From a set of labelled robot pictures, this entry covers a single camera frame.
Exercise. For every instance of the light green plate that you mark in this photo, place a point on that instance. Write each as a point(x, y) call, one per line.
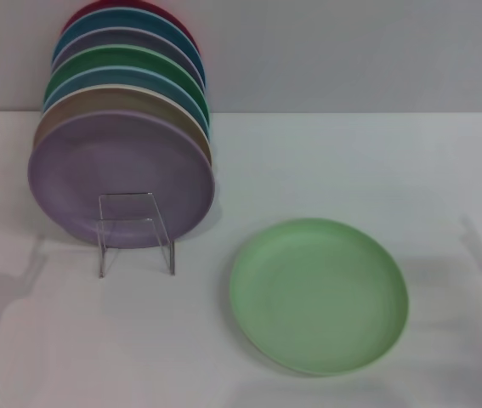
point(317, 297)

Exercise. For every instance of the purple plate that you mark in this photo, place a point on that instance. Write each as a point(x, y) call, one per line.
point(96, 170)

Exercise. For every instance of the clear acrylic plate rack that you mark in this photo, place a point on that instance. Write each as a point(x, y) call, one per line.
point(126, 200)

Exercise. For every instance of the beige plate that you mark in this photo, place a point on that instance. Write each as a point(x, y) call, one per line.
point(117, 100)

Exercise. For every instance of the dark green plate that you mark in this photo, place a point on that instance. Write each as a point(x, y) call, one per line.
point(126, 57)

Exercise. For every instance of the crimson plate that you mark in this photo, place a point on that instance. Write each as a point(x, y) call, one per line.
point(75, 17)

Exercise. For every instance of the grey lavender plate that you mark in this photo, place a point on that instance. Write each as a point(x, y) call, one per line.
point(130, 38)

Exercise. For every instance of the teal blue plate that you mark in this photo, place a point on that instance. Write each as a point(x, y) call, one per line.
point(138, 19)

